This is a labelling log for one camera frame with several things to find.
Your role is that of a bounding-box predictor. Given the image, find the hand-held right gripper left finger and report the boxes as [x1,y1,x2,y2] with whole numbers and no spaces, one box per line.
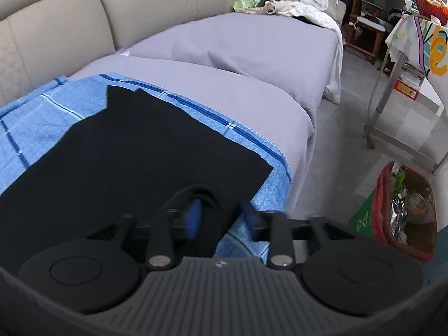
[86,199,211,272]

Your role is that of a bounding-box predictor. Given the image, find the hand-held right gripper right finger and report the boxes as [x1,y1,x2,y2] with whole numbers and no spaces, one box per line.
[240,199,356,272]

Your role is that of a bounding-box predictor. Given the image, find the black pants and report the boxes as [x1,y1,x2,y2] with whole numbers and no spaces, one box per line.
[0,86,274,270]

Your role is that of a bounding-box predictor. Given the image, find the green floor bag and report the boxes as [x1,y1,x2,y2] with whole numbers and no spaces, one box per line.
[346,185,379,239]

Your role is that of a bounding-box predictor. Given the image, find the trash bin with red bag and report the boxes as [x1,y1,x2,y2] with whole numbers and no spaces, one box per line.
[371,161,439,264]

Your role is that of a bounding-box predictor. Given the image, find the grey bed sheet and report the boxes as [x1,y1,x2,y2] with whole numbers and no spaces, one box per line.
[68,11,344,214]

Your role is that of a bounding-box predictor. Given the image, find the blue checked blanket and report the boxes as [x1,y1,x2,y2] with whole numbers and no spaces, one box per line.
[0,73,293,263]

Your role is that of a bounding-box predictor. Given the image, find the red flat box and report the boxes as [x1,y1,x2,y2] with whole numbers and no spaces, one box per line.
[393,78,421,101]

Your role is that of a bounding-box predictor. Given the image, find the beige crumpled cloth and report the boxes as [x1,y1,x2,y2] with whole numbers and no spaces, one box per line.
[264,0,305,17]

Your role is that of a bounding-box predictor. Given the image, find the stack of books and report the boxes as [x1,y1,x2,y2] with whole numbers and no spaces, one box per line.
[402,61,427,82]

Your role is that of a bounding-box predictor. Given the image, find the wooden stool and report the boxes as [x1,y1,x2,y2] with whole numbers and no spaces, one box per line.
[345,13,383,66]

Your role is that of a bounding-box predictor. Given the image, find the beige leather sofa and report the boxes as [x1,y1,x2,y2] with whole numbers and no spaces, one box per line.
[0,0,277,110]

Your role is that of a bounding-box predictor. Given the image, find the colourful printed tablecloth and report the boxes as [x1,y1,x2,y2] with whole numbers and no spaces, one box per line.
[385,13,448,78]

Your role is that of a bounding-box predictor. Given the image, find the red basket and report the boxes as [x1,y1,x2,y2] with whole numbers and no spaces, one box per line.
[416,0,448,26]

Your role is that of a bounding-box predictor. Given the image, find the metal frame table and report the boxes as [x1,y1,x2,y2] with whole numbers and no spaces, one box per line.
[363,14,448,176]

